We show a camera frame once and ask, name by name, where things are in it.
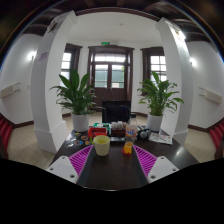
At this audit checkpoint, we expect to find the purple sign on column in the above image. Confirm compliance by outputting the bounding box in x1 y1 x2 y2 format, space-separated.
35 51 49 63

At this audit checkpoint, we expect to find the glowing column lamp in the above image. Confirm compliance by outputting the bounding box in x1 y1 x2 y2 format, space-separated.
177 30 187 41

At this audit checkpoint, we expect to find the red plastic box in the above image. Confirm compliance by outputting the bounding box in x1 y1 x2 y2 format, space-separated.
87 126 108 139

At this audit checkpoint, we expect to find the dark brown framed window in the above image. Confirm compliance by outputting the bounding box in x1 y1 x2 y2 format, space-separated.
60 43 83 88
140 46 168 91

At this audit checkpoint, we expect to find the red carpeted staircase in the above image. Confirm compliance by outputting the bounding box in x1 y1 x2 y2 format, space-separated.
209 118 224 160
0 113 14 159

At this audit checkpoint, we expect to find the box of white sachets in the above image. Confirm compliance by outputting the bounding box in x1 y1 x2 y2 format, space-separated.
110 120 128 132

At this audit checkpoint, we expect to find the white printed leaflet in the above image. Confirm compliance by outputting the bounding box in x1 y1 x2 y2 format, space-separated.
148 132 174 146

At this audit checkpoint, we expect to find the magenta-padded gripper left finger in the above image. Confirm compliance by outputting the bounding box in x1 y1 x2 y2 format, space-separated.
46 144 95 184

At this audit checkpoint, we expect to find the clear orange-label drink bottle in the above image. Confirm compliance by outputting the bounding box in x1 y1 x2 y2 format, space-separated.
123 113 139 156

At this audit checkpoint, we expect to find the white wall radiator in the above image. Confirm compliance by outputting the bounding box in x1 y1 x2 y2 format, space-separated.
0 83 22 99
198 87 223 104

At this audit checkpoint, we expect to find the leafy plant in white pot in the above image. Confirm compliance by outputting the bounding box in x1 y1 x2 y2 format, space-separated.
49 68 98 133
136 70 185 132

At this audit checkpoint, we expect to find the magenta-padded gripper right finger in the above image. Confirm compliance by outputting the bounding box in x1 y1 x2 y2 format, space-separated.
132 144 181 184

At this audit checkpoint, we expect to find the dark brown double door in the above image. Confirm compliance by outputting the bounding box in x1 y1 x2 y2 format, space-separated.
87 45 135 108

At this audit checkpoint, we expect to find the green flat box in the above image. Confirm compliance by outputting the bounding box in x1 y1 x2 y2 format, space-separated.
93 122 111 129

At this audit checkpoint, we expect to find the black chair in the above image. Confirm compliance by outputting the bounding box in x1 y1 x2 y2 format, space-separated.
101 99 132 124

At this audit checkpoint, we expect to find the pale yellow-green cup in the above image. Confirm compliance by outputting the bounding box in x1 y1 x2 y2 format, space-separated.
92 134 111 157

